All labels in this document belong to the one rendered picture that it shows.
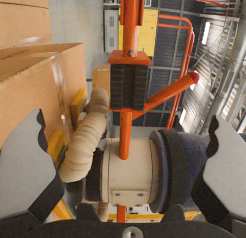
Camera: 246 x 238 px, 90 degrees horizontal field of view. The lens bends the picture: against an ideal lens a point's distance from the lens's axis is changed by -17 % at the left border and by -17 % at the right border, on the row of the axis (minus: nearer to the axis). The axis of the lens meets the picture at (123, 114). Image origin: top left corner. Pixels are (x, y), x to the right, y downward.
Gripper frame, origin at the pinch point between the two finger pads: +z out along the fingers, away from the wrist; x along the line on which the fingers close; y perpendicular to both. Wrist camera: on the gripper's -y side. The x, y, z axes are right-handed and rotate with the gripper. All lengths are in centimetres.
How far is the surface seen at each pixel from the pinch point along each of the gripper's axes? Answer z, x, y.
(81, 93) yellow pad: 24.5, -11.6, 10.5
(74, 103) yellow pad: 18.9, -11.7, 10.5
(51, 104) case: 10.7, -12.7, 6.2
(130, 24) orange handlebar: 11.0, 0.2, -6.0
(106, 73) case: 186, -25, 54
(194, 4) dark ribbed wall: 1041, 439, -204
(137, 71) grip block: 9.2, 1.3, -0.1
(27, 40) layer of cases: 66, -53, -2
